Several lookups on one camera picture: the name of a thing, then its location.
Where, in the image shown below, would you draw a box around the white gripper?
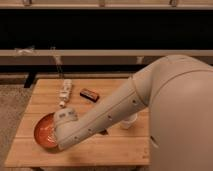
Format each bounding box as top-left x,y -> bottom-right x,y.
54,108 -> 78,125

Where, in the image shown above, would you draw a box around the orange ceramic bowl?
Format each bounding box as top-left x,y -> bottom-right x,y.
34,113 -> 57,149

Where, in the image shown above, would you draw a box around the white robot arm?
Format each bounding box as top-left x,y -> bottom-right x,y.
54,55 -> 213,171

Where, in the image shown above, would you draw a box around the white tube bottle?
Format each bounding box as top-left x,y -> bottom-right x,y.
59,79 -> 72,108

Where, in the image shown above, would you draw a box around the dark brown chocolate bar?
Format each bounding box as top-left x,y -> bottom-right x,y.
80,88 -> 99,102

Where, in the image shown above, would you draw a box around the translucent plastic cup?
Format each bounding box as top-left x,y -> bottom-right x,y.
120,114 -> 137,130

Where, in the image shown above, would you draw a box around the wooden table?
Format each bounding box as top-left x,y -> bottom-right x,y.
5,79 -> 149,167

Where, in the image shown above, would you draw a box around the grey metal rail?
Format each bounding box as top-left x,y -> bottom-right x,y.
0,49 -> 213,58

